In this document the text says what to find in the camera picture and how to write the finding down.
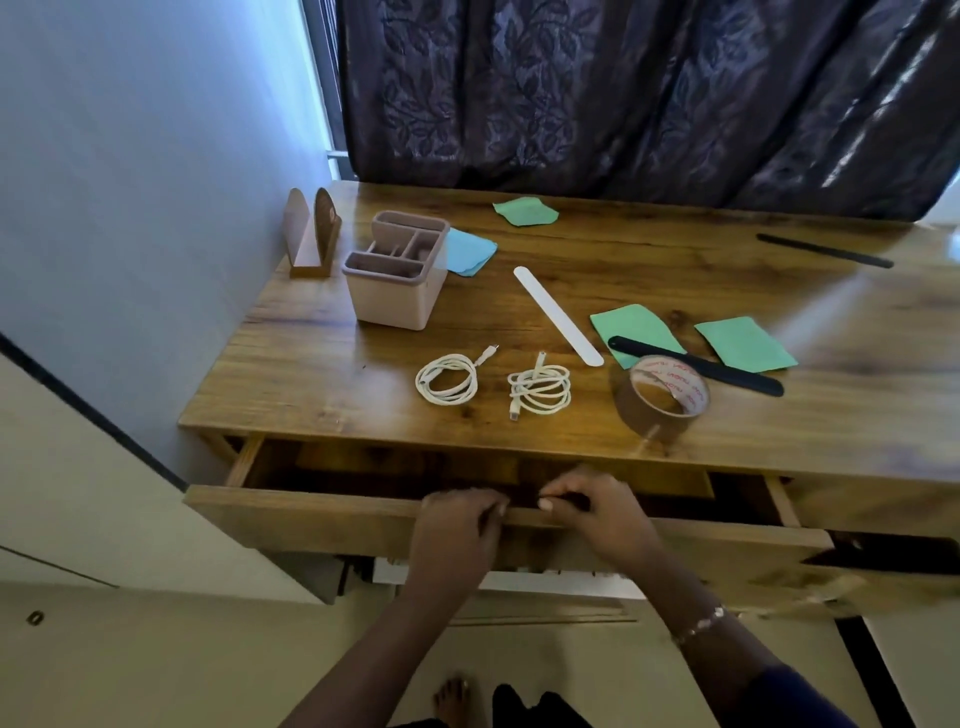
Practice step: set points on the person's right hand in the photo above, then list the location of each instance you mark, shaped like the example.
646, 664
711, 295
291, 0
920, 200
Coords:
611, 525

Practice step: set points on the window frame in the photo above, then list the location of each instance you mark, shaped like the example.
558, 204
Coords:
326, 82

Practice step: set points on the small green paper note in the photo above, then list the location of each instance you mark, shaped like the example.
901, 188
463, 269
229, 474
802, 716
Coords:
525, 211

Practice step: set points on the person's right thumb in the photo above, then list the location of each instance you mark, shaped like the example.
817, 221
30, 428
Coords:
562, 506

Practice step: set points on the white flat stick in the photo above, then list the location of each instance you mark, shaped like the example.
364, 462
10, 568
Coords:
556, 315

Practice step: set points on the person's foot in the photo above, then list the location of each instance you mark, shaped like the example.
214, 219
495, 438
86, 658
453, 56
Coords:
452, 701

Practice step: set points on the person's left forearm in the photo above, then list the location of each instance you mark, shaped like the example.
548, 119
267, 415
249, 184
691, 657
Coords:
375, 660

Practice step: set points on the wooden letter holder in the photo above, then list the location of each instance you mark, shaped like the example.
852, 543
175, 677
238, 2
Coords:
313, 240

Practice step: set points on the blue paper note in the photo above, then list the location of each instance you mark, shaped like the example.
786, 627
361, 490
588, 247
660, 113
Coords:
470, 251

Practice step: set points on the thin black flat stick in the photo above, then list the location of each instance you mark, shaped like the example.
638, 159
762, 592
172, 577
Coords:
825, 250

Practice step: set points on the wide wooden desk drawer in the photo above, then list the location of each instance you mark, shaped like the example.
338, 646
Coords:
300, 517

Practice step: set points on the narrow wooden desk drawer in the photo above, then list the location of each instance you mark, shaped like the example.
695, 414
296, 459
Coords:
885, 592

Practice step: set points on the person's dark trousers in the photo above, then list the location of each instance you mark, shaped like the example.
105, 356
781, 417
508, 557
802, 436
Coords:
540, 711

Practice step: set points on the person's dark blue sleeve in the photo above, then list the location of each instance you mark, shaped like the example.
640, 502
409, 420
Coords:
795, 701

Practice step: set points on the person's left thumb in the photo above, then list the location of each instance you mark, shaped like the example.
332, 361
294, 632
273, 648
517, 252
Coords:
491, 516

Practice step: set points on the brown packing tape roll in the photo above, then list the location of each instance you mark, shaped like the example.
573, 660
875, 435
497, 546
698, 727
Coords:
651, 416

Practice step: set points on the wooden desk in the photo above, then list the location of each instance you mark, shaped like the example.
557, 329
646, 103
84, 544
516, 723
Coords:
750, 450

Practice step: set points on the person's right forearm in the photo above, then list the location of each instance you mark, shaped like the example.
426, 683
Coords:
701, 637

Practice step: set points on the pink plastic desk organizer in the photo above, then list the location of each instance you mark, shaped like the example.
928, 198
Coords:
390, 296

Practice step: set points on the dark leaf-patterned curtain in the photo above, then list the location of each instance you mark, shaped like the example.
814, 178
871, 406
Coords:
637, 90

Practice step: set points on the wide black flat stick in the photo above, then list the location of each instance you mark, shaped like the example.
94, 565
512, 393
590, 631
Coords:
720, 370

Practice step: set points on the person's left hand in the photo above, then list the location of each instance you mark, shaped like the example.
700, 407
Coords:
450, 540

